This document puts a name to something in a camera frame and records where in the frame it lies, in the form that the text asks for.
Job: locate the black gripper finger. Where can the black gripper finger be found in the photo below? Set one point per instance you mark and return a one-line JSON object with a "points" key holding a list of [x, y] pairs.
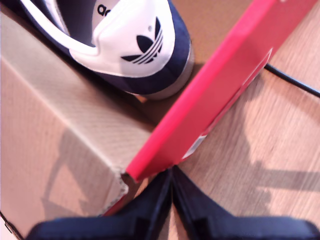
{"points": [[192, 205], [155, 207]]}

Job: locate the red Nike shoebox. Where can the red Nike shoebox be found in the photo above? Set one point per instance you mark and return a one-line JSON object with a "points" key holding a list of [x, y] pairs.
{"points": [[212, 87]]}

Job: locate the blue suede shoe white stripes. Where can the blue suede shoe white stripes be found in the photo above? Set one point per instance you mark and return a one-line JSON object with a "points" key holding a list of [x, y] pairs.
{"points": [[130, 45]]}

